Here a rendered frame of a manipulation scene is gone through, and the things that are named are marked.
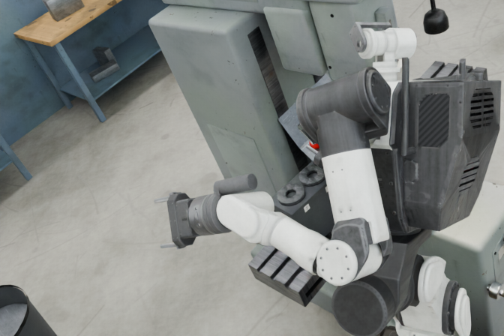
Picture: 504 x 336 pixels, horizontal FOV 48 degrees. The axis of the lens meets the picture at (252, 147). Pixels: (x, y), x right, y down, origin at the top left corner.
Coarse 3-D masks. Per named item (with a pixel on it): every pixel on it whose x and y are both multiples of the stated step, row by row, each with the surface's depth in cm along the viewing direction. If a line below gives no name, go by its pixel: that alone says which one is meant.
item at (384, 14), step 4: (380, 8) 170; (384, 8) 169; (388, 8) 168; (376, 12) 169; (380, 12) 168; (384, 12) 167; (388, 12) 168; (392, 12) 169; (376, 16) 170; (380, 16) 169; (384, 16) 168; (388, 16) 169; (392, 16) 170; (376, 20) 171; (380, 20) 170; (384, 20) 169; (388, 20) 169; (392, 20) 171; (392, 24) 171; (380, 28) 172; (396, 60) 177; (400, 60) 179; (400, 64) 179
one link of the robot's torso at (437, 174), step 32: (416, 96) 105; (448, 96) 121; (480, 96) 106; (416, 128) 106; (448, 128) 102; (480, 128) 107; (384, 160) 109; (416, 160) 107; (448, 160) 103; (480, 160) 112; (384, 192) 111; (416, 192) 108; (448, 192) 105; (416, 224) 110; (448, 224) 111
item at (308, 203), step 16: (304, 176) 182; (320, 176) 179; (288, 192) 180; (304, 192) 177; (320, 192) 178; (288, 208) 175; (304, 208) 175; (320, 208) 180; (304, 224) 178; (320, 224) 183
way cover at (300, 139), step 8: (320, 80) 231; (328, 80) 233; (288, 112) 222; (280, 120) 220; (288, 120) 222; (296, 120) 223; (288, 128) 221; (296, 128) 223; (296, 136) 222; (304, 136) 224; (296, 144) 222; (304, 144) 224; (304, 152) 222; (312, 152) 223; (312, 160) 222
